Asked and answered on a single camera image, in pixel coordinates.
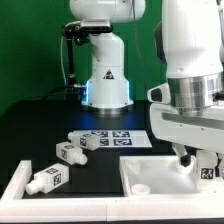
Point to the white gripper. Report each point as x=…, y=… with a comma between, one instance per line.
x=205, y=132

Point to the white square table top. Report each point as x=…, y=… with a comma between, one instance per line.
x=156, y=175

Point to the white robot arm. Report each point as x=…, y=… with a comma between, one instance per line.
x=187, y=109

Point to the white U-shaped fence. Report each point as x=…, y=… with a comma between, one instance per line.
x=15, y=209

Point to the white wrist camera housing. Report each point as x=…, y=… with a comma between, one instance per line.
x=160, y=94

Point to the white marker base plate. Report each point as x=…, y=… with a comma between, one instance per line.
x=113, y=138

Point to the black camera on mount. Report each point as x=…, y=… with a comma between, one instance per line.
x=87, y=27

